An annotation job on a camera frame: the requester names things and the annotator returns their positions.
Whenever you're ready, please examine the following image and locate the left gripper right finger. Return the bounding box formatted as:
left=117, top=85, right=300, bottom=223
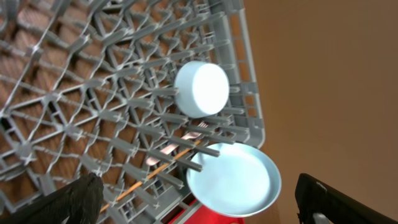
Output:
left=295, top=173, right=397, bottom=224

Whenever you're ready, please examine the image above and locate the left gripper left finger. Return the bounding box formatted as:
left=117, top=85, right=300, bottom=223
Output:
left=1, top=173, right=104, bottom=224

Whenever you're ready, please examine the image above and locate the large light blue plate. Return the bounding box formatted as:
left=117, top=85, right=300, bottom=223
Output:
left=186, top=143, right=282, bottom=218

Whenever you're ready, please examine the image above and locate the white plastic fork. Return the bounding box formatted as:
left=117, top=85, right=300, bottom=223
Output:
left=146, top=121, right=208, bottom=166

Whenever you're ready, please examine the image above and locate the wooden chopstick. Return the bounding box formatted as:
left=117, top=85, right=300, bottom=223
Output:
left=99, top=139, right=205, bottom=214

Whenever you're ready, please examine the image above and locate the small light blue bowl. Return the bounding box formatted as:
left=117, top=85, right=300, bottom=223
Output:
left=174, top=61, right=229, bottom=118

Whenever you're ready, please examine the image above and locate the grey dishwasher rack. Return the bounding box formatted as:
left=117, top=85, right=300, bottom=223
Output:
left=1, top=0, right=266, bottom=223

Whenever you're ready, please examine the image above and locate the red serving tray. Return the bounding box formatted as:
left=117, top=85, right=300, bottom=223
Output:
left=184, top=205, right=245, bottom=224

